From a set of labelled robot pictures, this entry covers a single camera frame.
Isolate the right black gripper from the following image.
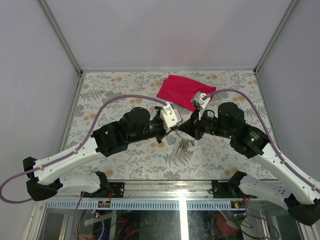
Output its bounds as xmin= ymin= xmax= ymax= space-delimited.
xmin=178 ymin=106 xmax=234 ymax=141

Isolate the bunch of tagged keys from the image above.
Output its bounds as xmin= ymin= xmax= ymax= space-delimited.
xmin=177 ymin=139 xmax=195 ymax=153

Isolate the large metal keyring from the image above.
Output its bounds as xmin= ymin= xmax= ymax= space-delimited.
xmin=176 ymin=130 xmax=195 ymax=146

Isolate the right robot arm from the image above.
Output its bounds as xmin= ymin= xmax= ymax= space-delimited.
xmin=178 ymin=102 xmax=320 ymax=226

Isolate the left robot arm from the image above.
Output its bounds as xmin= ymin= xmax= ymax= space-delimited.
xmin=22 ymin=107 xmax=183 ymax=201

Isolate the floral table mat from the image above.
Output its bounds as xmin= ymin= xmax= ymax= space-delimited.
xmin=67 ymin=70 xmax=273 ymax=180

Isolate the magenta cloth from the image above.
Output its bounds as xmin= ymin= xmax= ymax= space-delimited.
xmin=156 ymin=75 xmax=217 ymax=112

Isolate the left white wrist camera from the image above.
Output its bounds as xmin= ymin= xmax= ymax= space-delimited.
xmin=159 ymin=102 xmax=183 ymax=132

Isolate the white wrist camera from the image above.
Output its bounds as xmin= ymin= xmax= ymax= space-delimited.
xmin=191 ymin=91 xmax=211 ymax=120
xmin=159 ymin=102 xmax=183 ymax=132

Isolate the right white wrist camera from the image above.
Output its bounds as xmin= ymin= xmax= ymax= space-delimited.
xmin=191 ymin=91 xmax=211 ymax=120

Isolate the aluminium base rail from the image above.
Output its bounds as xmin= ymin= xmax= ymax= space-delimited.
xmin=39 ymin=179 xmax=283 ymax=200

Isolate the white slotted cable duct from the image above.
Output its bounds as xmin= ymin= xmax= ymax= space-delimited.
xmin=46 ymin=199 xmax=232 ymax=210

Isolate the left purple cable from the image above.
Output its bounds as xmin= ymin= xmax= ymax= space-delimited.
xmin=0 ymin=94 xmax=167 ymax=205

